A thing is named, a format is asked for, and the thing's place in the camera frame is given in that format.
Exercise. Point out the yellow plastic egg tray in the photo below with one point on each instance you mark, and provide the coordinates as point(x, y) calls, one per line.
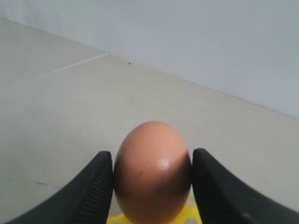
point(189, 213)

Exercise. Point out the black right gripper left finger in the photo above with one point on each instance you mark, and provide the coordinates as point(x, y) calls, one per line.
point(86, 199)

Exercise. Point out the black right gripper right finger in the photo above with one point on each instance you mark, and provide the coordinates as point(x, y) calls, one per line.
point(222, 198)

